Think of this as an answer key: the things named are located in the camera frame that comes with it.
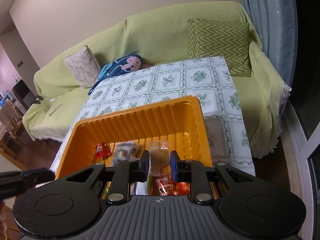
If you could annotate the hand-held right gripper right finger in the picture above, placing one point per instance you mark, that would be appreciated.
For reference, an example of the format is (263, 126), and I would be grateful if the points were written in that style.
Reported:
(175, 167)

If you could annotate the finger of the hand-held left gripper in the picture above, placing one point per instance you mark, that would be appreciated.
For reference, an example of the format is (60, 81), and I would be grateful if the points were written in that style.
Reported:
(27, 178)

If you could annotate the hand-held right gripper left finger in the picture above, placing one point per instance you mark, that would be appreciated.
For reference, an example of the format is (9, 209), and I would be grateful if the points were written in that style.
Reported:
(143, 166)

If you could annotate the clear brown cracker packet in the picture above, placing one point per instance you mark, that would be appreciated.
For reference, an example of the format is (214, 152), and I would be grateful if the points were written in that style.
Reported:
(160, 156)

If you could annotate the orange plastic tray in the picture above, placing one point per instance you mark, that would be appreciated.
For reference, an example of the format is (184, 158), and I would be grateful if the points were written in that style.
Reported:
(150, 122)

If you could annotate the clear purple-print snack packet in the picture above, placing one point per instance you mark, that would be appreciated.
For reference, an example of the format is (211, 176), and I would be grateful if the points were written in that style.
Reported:
(123, 152)

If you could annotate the small red snack packet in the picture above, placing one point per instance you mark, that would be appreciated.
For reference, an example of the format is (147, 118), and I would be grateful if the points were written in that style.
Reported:
(102, 151)

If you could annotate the wooden chair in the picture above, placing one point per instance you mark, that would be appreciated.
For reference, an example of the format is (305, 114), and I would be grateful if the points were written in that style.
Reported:
(10, 122)

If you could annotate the white remote control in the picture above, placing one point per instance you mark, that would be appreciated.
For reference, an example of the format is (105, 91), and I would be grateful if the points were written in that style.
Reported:
(55, 110)

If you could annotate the black cabinet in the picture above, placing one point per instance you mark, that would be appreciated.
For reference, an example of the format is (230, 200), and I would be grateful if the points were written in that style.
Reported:
(22, 92)

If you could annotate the blue plush toy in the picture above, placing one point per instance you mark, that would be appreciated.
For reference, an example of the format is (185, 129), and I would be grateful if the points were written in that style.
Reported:
(120, 66)

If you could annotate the grey leaf-print pillow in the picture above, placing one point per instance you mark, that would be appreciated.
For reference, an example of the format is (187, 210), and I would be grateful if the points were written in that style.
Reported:
(82, 66)

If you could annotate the green covered sofa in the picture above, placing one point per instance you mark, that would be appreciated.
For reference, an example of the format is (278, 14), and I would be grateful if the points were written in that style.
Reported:
(155, 37)

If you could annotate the green zigzag pillow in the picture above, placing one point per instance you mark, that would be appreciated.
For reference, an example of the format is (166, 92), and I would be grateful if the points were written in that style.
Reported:
(220, 45)

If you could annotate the blue-grey curtain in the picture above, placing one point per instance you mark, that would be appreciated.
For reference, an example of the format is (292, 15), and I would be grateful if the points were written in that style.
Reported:
(270, 17)

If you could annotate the wall switch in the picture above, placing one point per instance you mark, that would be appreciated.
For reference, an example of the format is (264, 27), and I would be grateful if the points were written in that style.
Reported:
(20, 64)

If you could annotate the white sliding door frame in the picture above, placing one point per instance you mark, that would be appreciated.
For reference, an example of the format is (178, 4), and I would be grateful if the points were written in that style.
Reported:
(300, 140)

